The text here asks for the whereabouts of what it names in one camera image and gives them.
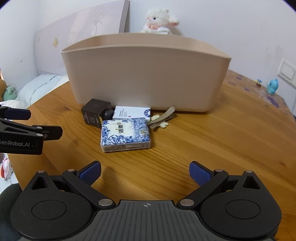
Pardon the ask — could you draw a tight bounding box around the black small box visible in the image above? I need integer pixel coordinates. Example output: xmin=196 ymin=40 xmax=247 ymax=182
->
xmin=81 ymin=99 xmax=114 ymax=128

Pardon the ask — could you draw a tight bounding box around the white blue card box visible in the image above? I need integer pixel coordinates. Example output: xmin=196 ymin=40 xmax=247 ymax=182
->
xmin=113 ymin=105 xmax=151 ymax=121

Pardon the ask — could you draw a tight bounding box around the tiny yellow blue figurine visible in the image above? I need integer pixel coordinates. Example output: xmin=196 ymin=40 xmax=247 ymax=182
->
xmin=256 ymin=79 xmax=262 ymax=88

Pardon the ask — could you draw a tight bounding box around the white wall socket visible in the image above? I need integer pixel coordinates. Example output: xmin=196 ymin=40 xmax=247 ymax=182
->
xmin=277 ymin=58 xmax=296 ymax=88

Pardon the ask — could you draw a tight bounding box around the white plush lamb toy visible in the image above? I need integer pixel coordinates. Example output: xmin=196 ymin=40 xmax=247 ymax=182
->
xmin=141 ymin=8 xmax=180 ymax=35

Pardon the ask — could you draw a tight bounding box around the white red sneaker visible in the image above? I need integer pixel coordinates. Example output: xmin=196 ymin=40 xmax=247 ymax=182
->
xmin=1 ymin=159 xmax=14 ymax=181

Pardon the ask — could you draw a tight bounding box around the blue small figurine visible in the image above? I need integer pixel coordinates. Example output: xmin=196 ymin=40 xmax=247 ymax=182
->
xmin=266 ymin=79 xmax=279 ymax=95

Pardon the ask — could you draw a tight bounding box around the purple bed headboard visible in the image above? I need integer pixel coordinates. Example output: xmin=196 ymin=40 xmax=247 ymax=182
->
xmin=35 ymin=1 xmax=130 ymax=75

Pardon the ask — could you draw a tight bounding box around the blue porcelain pattern tissue pack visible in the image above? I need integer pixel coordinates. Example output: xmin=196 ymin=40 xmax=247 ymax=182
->
xmin=100 ymin=118 xmax=151 ymax=153

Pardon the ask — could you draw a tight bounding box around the light blue striped pillow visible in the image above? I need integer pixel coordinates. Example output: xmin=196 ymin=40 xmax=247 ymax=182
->
xmin=16 ymin=74 xmax=63 ymax=108

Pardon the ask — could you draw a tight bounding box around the beige plastic storage basket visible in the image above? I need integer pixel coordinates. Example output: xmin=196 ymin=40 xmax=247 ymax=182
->
xmin=61 ymin=33 xmax=231 ymax=112

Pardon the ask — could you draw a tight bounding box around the purple floral table mat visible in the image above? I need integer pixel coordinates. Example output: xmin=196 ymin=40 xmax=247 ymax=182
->
xmin=224 ymin=70 xmax=292 ymax=115

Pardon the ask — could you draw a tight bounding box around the green plush toy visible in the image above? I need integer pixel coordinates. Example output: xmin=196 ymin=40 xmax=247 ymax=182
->
xmin=2 ymin=84 xmax=17 ymax=101

